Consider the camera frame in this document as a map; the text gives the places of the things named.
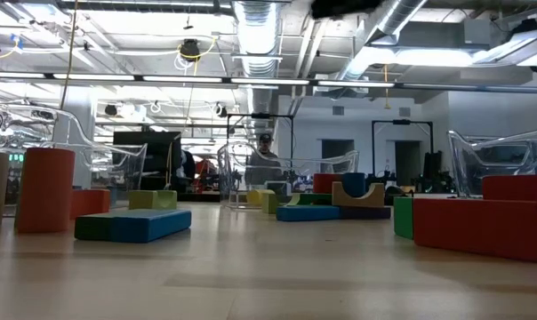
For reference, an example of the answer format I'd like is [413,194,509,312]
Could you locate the blue long block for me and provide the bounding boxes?
[110,208,193,244]
[276,204,342,222]

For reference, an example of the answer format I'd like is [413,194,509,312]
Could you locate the person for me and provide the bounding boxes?
[244,132,284,187]

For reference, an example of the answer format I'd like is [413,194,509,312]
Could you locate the clear plastic bin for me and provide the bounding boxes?
[447,127,537,200]
[217,140,360,210]
[0,100,148,210]

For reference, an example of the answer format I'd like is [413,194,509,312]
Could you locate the yellow cylinder block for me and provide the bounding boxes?
[245,188,277,208]

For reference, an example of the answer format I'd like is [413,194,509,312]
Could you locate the light green arch block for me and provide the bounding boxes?
[128,189,179,211]
[261,192,296,215]

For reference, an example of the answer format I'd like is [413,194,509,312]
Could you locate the red cylinder block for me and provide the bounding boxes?
[14,148,76,235]
[312,172,344,195]

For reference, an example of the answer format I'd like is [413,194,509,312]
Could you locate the tan arch block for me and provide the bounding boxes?
[331,180,386,208]

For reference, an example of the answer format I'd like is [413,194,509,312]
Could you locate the blue cylinder block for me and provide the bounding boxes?
[341,172,367,199]

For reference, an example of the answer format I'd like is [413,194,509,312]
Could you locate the purple long block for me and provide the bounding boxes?
[339,205,392,220]

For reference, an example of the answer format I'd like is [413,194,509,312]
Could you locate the ceiling light strip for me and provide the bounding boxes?
[0,70,537,95]

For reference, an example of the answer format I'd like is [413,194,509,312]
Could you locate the black screen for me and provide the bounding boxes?
[112,131,183,192]

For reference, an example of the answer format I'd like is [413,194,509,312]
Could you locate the green long block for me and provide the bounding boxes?
[74,212,118,242]

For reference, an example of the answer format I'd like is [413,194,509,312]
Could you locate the black frame stand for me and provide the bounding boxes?
[226,113,295,161]
[371,118,434,179]

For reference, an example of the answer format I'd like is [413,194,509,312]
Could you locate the silver ceiling duct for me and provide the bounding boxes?
[334,0,429,90]
[231,0,282,148]

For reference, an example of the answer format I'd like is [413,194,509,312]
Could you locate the yellow hanging cord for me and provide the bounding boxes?
[58,0,79,112]

